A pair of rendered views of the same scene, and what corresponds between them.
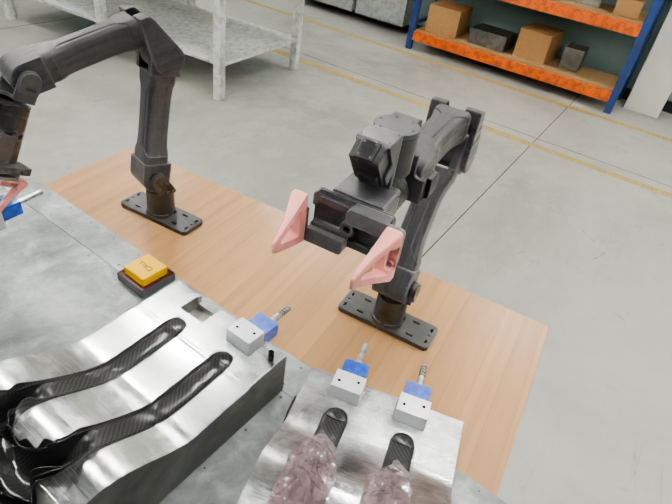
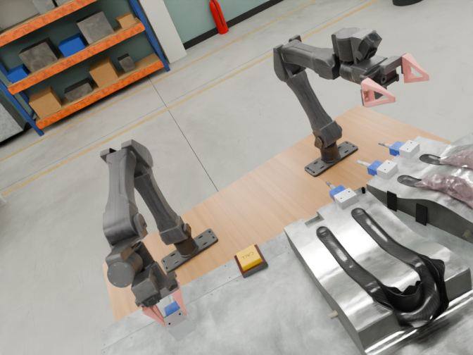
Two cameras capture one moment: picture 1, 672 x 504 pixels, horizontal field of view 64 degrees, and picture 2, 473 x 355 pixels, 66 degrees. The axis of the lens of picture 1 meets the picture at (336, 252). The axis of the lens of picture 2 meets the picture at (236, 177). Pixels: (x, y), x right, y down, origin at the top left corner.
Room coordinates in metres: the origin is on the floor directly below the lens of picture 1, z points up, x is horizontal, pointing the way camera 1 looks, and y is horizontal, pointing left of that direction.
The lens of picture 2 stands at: (0.15, 0.74, 1.65)
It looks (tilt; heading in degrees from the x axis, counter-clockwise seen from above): 36 degrees down; 325
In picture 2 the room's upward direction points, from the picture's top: 25 degrees counter-clockwise
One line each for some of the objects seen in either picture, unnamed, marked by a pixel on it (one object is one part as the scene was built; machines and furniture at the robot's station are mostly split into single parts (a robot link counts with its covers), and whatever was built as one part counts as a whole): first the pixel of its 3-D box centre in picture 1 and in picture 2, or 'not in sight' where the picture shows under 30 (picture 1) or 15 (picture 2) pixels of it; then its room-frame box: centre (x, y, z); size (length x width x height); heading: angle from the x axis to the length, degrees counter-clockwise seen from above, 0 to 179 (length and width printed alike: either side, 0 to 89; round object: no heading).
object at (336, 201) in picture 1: (360, 216); (371, 75); (0.55, -0.02, 1.20); 0.10 x 0.07 x 0.07; 67
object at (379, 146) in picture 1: (367, 178); (369, 55); (0.55, -0.02, 1.25); 0.07 x 0.06 x 0.11; 68
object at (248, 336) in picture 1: (264, 326); (337, 192); (0.64, 0.10, 0.89); 0.13 x 0.05 x 0.05; 149
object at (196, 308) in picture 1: (201, 316); (314, 223); (0.66, 0.21, 0.87); 0.05 x 0.05 x 0.04; 59
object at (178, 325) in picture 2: (10, 205); (174, 308); (0.80, 0.63, 0.93); 0.13 x 0.05 x 0.05; 154
